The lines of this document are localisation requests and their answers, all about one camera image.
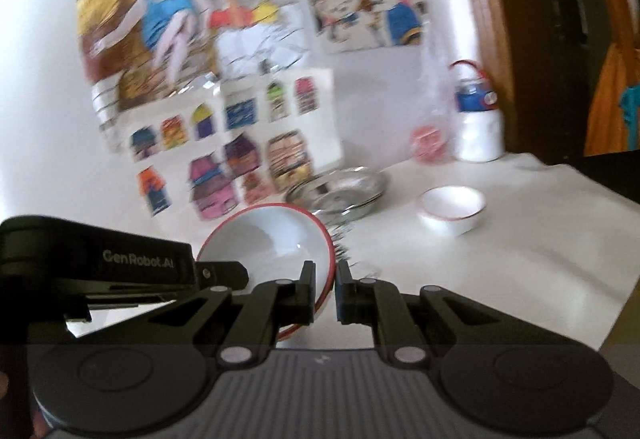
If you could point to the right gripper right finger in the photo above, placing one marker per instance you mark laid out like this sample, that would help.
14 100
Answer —
497 370

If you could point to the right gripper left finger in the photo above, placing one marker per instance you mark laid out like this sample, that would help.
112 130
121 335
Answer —
143 374

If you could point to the red-rimmed ceramic bowl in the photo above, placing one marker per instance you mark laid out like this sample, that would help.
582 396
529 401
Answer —
451 210

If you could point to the floral ceramic bowl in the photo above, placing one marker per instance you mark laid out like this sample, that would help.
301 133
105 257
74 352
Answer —
272 242

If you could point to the steel plate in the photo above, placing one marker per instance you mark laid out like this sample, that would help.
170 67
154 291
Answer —
340 196

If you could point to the person's left hand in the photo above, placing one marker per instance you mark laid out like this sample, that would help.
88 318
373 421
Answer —
17 420

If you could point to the white printed table mat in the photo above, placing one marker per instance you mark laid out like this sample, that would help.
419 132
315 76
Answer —
554 248

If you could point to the houses drawing paper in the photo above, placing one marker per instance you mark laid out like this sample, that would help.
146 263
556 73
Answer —
221 145

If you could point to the white blue water bottle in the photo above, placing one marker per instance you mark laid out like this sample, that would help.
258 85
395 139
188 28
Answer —
478 123

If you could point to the red fruit in bag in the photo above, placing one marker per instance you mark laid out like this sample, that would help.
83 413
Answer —
428 144

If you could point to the clear plastic bag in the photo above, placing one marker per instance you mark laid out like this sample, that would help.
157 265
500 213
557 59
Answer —
436 92

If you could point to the boy with fan drawing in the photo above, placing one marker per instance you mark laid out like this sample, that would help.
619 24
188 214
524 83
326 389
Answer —
139 51

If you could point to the woman orange dress painting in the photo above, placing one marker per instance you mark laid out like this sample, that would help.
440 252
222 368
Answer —
613 119

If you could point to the wooden door frame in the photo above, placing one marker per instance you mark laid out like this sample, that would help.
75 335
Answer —
517 52

